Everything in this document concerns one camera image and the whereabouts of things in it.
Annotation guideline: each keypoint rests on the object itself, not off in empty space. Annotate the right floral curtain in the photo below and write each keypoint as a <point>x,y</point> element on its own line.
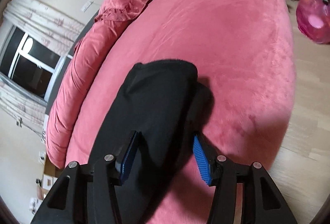
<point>53,29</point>

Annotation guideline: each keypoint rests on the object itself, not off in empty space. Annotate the floral curtain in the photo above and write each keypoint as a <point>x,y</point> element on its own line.
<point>53,29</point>
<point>24,110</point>

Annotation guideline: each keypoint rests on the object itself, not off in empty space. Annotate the pink balloon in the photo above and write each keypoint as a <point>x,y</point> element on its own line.
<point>313,20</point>

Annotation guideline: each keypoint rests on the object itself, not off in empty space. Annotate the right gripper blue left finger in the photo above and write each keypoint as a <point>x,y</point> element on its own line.
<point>126,156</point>

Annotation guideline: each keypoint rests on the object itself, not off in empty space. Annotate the round pink bed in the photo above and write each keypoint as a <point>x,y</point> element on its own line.
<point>243,52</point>

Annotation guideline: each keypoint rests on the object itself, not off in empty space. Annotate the pink folded duvet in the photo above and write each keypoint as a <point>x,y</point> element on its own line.
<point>90,53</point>

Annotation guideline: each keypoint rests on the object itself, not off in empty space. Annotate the black pants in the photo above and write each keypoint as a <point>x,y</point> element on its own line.
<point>166,104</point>

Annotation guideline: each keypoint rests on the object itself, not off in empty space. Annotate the left floral curtain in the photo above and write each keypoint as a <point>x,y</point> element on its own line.
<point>24,110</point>

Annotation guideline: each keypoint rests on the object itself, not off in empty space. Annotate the window with white frame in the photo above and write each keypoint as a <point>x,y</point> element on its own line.
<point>29,64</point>

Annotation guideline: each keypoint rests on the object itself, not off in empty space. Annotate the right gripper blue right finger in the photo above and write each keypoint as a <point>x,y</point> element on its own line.
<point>206,159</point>

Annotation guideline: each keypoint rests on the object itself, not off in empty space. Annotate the wall socket right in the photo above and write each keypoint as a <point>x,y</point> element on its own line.
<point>87,5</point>

